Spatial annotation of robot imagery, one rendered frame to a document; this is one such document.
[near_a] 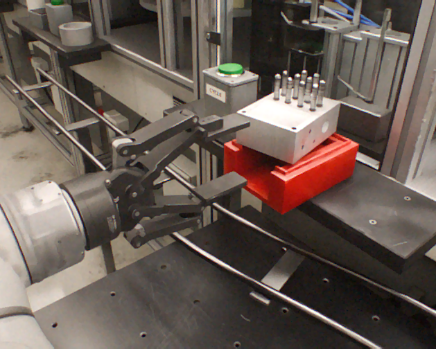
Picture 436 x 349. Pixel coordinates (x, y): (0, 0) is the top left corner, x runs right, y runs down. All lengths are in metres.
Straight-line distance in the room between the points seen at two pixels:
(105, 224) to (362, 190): 0.38
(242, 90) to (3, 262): 0.45
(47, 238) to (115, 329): 0.37
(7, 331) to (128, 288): 0.45
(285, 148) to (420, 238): 0.20
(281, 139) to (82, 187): 0.26
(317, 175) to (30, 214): 0.37
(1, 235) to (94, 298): 0.42
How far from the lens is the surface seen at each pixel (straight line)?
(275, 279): 0.63
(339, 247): 1.07
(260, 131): 0.57
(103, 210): 0.42
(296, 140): 0.55
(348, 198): 0.62
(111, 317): 0.76
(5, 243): 0.40
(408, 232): 0.59
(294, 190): 0.56
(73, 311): 0.78
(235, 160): 0.61
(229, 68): 0.70
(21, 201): 0.42
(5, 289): 0.39
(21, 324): 0.38
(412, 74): 0.63
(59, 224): 0.41
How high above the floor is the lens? 1.26
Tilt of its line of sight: 33 degrees down
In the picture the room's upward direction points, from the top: straight up
